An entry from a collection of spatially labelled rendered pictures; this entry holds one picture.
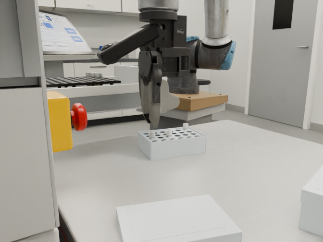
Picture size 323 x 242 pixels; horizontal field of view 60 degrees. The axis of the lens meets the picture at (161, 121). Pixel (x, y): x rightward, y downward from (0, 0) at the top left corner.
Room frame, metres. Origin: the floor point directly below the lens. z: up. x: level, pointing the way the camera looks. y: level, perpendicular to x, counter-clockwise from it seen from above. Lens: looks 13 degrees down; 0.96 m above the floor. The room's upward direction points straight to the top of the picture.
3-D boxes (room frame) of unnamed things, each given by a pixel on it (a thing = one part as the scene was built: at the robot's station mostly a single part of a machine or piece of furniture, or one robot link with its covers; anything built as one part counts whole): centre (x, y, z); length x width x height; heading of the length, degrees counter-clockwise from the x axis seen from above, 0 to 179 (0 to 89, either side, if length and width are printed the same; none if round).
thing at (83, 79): (0.71, 0.24, 0.87); 0.22 x 0.18 x 0.06; 122
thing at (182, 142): (0.57, -0.02, 0.78); 0.12 x 0.08 x 0.04; 111
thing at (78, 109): (0.39, 0.12, 0.88); 0.04 x 0.03 x 0.04; 32
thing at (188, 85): (1.21, -0.09, 0.85); 0.15 x 0.15 x 0.10
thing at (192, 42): (1.21, -0.10, 0.97); 0.13 x 0.12 x 0.14; 69
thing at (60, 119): (0.37, 0.15, 0.88); 0.07 x 0.05 x 0.07; 32
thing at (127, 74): (0.81, 0.07, 0.87); 0.29 x 0.02 x 0.11; 32
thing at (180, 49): (0.56, 0.00, 0.98); 0.09 x 0.08 x 0.12; 111
